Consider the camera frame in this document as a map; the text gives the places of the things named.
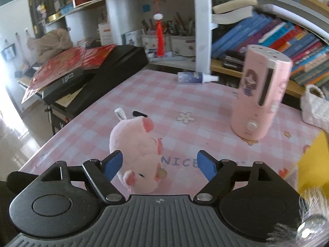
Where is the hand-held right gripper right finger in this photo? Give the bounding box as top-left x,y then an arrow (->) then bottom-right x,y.
193,150 -> 292,204

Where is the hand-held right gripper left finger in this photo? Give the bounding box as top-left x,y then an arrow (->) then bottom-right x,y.
38,150 -> 126,205

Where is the pink pig plush toy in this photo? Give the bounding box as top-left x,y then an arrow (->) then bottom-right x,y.
109,107 -> 167,195

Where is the yellow cardboard box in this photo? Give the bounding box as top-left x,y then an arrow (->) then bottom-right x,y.
297,130 -> 329,193

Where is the pink checked tablecloth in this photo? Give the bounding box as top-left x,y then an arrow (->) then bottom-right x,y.
18,69 -> 322,198

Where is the pink cylindrical humidifier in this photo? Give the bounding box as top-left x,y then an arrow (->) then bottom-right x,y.
230,44 -> 293,140

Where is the blue label spray bottle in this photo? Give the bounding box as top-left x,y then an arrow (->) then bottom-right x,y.
177,72 -> 220,84

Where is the black flat box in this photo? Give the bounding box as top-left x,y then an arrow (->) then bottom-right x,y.
42,68 -> 85,99

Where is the white pen holder with pens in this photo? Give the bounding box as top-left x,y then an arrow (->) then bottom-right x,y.
170,12 -> 196,57
141,18 -> 171,55

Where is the white woven bag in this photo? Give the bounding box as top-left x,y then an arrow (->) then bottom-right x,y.
300,84 -> 329,129

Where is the blue white small card box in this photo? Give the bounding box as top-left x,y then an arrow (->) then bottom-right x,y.
121,29 -> 146,47

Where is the white box with red label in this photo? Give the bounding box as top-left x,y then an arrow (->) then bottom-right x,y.
98,23 -> 114,45

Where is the white bookshelf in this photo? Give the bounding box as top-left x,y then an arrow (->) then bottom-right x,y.
44,0 -> 329,98

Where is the red tassel ornament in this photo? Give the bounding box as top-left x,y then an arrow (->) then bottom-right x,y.
153,0 -> 165,57

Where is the beige bundled cloth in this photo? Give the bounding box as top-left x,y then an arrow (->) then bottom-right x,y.
28,28 -> 74,63

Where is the row of colourful books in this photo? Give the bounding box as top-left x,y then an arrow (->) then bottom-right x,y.
212,12 -> 329,88

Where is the cream paperback book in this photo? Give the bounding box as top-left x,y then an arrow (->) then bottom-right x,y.
212,0 -> 258,14
212,5 -> 254,25

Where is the small framed wall picture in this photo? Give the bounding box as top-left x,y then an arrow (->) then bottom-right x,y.
1,45 -> 16,61

